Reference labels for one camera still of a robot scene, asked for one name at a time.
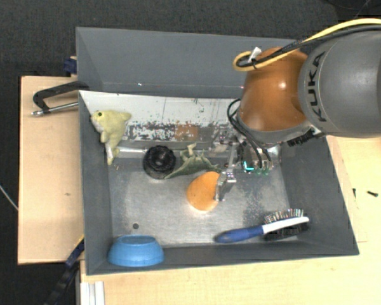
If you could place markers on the small black screw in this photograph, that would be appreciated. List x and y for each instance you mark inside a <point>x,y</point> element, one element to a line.
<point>373,194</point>

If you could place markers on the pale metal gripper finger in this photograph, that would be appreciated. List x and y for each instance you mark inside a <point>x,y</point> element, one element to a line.
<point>229,183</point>
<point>220,186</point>

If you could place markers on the grey metal bin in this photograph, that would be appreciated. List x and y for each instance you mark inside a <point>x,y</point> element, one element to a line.
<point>165,208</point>

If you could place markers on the green toy dinosaur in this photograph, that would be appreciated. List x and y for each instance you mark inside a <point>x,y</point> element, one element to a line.
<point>192,165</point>

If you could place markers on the blue bowl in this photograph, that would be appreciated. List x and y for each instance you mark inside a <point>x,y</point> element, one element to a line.
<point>135,253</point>

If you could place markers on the blue and white brush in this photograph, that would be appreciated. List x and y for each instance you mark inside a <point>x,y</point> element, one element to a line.
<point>241,234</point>

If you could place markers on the orange oval toy bread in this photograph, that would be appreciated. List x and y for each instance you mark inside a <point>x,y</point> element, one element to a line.
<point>201,192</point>

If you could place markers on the yellow-green plush toy animal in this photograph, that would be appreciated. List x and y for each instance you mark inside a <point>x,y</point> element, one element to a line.
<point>112,127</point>

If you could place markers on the black ribbed round cap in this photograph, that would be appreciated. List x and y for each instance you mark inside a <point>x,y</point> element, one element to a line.
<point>158,162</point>

